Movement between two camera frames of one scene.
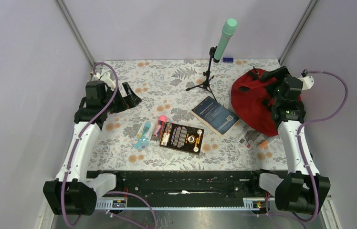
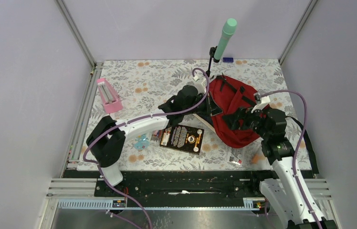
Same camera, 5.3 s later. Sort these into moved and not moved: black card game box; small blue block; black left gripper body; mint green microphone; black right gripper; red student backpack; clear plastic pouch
Moved: clear plastic pouch; black right gripper; red student backpack; black left gripper body
Not moved: small blue block; mint green microphone; black card game box
